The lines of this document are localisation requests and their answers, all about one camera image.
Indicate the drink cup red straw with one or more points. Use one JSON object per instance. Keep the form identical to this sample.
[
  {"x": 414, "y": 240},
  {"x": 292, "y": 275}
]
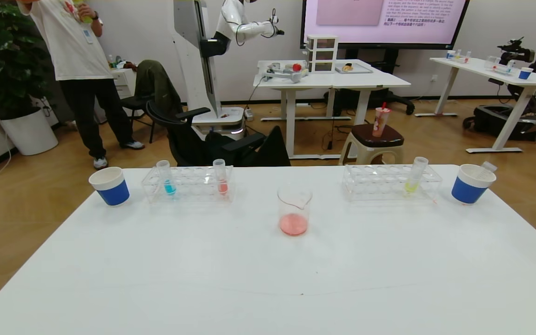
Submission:
[{"x": 380, "y": 122}]

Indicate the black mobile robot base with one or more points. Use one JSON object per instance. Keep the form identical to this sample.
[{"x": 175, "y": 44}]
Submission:
[{"x": 496, "y": 121}]

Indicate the black TV stand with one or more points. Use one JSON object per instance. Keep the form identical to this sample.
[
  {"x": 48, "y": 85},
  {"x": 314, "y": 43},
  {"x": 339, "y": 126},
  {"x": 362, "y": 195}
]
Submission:
[{"x": 391, "y": 63}]

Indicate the person in white t-shirt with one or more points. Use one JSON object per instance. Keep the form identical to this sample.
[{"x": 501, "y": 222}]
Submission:
[{"x": 72, "y": 46}]

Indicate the small blue paper cup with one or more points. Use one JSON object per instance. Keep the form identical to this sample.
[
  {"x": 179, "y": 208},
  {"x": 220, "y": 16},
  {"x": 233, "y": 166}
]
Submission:
[{"x": 525, "y": 74}]

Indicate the white mini drawer organiser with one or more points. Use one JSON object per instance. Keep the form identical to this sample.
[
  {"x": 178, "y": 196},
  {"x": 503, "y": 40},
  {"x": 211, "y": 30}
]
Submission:
[{"x": 322, "y": 53}]

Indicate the white double desk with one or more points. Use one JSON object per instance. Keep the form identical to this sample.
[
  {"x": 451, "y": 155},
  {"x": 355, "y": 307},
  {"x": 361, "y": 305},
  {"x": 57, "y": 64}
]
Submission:
[{"x": 342, "y": 80}]

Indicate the clear glass beaker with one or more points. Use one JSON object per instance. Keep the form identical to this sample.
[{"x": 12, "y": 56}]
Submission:
[{"x": 293, "y": 224}]

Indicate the green drink bottle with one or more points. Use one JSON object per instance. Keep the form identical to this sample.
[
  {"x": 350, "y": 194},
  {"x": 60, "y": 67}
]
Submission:
[{"x": 83, "y": 11}]

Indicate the beige stool brown seat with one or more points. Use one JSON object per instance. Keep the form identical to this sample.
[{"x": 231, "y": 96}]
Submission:
[{"x": 379, "y": 136}]

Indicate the pink-red pigment test tube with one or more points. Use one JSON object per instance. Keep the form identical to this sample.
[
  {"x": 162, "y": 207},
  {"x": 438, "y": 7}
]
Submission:
[{"x": 223, "y": 187}]

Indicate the white drawer cabinet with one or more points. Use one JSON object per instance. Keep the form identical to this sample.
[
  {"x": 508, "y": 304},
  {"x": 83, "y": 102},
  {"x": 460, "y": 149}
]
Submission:
[{"x": 126, "y": 79}]

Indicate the white humanoid robot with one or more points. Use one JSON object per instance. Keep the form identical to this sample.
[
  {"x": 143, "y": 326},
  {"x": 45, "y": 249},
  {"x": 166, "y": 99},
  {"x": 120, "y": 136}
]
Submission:
[{"x": 193, "y": 46}]

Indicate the orange-red pigment test tube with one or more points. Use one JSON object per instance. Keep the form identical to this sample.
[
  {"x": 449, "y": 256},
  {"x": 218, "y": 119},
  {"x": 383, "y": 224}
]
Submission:
[{"x": 488, "y": 166}]

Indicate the green jacket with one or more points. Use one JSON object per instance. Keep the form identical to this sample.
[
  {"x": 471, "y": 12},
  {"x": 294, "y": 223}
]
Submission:
[{"x": 156, "y": 88}]

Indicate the white plant pot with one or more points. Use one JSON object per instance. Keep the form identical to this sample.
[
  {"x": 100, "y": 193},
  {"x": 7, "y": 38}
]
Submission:
[{"x": 28, "y": 135}]

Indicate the black office chair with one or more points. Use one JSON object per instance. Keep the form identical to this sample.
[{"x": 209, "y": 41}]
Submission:
[{"x": 189, "y": 144}]

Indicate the small clear tube rack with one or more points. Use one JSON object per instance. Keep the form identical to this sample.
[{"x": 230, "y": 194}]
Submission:
[{"x": 500, "y": 66}]

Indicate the white standing desk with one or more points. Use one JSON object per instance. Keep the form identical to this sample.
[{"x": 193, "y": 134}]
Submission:
[{"x": 528, "y": 80}]

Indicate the clear acrylic tube rack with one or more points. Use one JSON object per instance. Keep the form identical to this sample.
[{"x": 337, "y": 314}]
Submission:
[
  {"x": 379, "y": 185},
  {"x": 193, "y": 188}
]

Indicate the large display screen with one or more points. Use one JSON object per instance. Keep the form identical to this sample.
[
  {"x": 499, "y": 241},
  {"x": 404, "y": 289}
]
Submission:
[{"x": 379, "y": 23}]

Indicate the grey tray with food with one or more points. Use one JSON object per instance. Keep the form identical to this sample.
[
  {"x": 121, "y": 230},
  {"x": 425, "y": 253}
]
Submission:
[{"x": 354, "y": 68}]

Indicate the black camera rig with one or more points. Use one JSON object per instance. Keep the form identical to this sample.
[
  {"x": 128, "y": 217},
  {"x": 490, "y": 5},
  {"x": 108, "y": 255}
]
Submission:
[{"x": 514, "y": 49}]

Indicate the blue pigment test tube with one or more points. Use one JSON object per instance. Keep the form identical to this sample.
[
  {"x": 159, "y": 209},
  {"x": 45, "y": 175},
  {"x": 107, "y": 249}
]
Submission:
[{"x": 169, "y": 187}]

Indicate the black side chair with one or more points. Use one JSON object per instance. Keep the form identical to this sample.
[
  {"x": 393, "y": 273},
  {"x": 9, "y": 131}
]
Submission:
[{"x": 133, "y": 104}]

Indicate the red round object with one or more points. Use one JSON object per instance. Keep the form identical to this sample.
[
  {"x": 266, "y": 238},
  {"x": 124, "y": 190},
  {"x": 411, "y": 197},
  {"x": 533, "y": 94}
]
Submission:
[{"x": 297, "y": 67}]

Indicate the yellow pigment test tube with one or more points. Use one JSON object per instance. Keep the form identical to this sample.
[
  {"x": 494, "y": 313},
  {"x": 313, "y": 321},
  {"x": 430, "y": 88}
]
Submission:
[{"x": 411, "y": 187}]

